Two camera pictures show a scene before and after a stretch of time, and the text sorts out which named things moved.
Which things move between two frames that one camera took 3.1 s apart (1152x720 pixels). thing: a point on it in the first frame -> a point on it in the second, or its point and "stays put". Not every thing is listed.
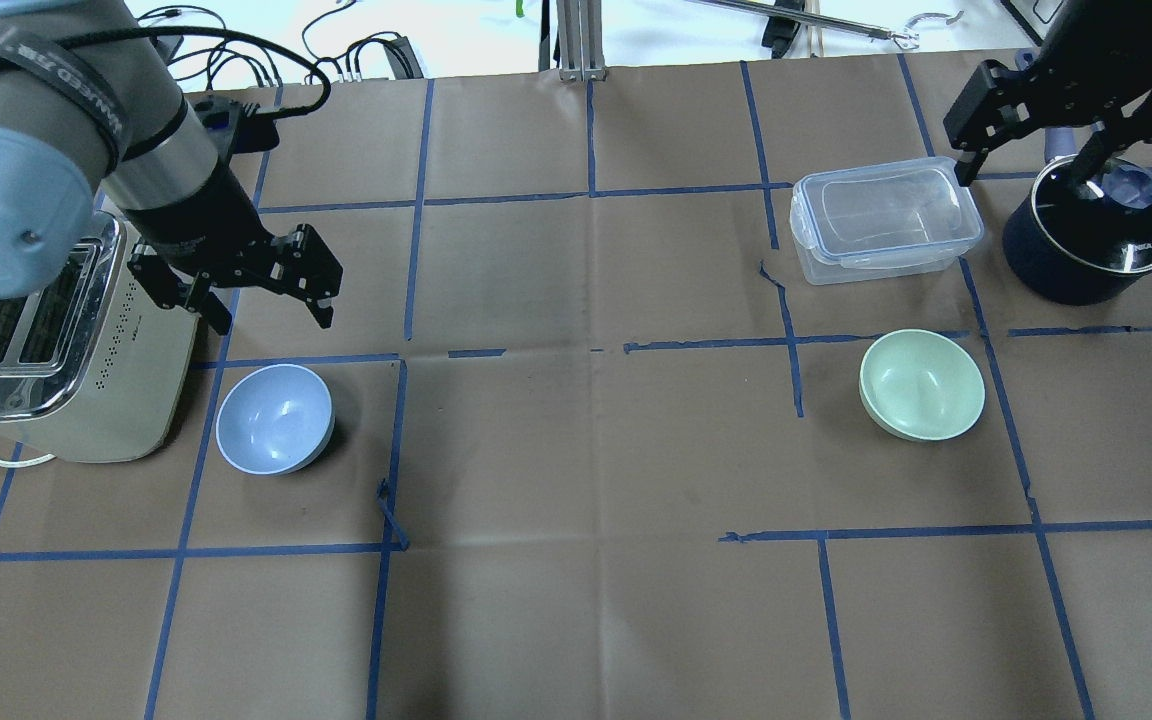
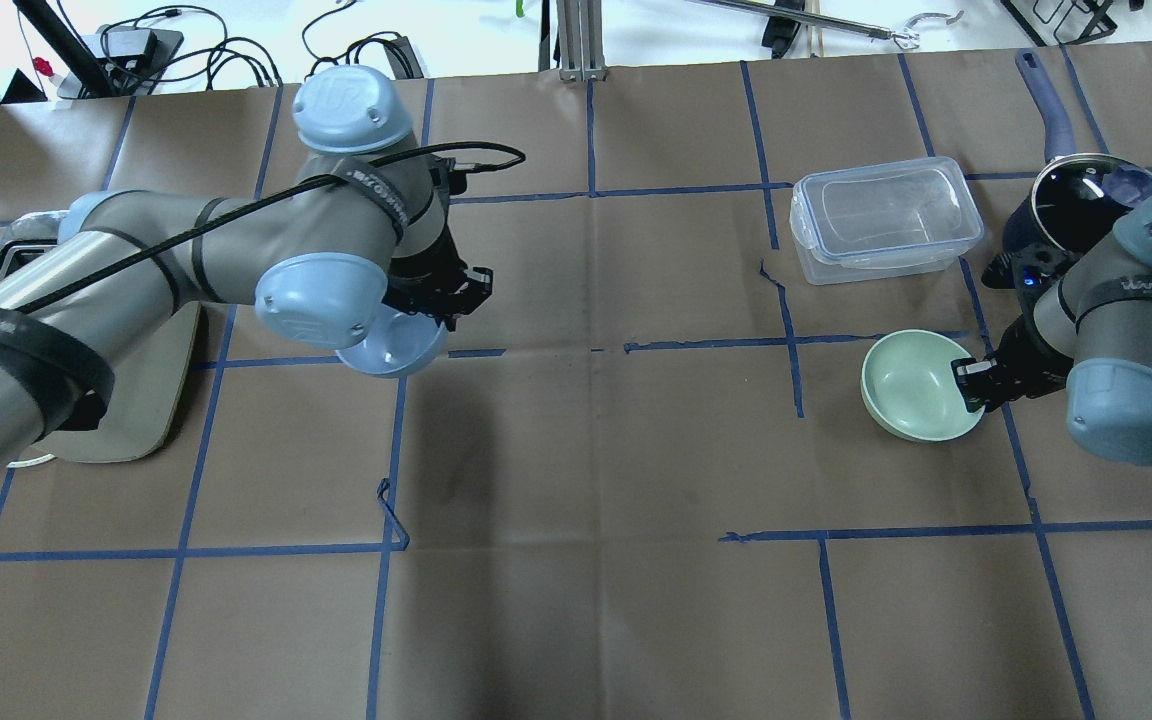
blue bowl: [274, 419] -> [399, 343]
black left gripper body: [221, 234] -> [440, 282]
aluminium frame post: [581, 55] stays put
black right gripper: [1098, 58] -> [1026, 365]
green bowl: [921, 385] stays put
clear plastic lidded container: [882, 220] stays put
